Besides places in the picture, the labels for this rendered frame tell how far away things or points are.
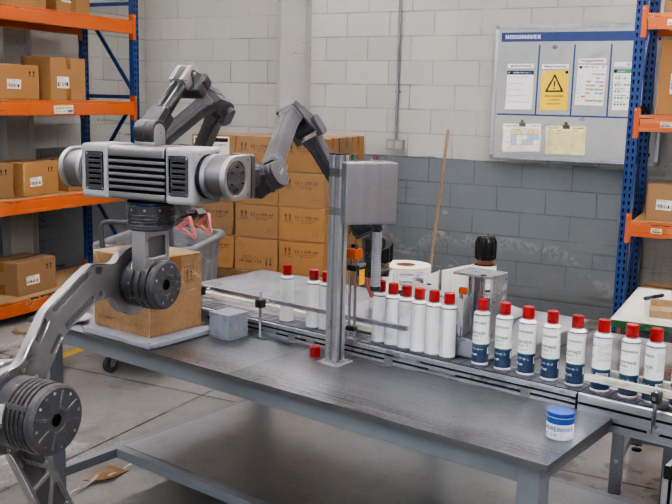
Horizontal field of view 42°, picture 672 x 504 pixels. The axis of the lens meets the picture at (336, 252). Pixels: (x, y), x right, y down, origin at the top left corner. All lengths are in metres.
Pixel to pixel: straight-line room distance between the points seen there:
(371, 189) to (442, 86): 4.77
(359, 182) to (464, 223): 4.76
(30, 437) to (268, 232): 4.45
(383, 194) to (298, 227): 3.68
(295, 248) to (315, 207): 0.35
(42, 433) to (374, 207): 1.17
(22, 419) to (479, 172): 5.59
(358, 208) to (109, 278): 0.77
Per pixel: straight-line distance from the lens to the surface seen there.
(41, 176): 6.93
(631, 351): 2.50
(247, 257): 6.60
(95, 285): 2.49
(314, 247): 6.35
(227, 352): 2.95
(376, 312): 2.87
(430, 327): 2.76
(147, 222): 2.49
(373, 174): 2.71
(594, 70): 6.98
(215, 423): 4.05
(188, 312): 3.16
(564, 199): 7.17
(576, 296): 7.26
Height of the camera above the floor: 1.66
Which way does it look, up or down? 10 degrees down
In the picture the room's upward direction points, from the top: 1 degrees clockwise
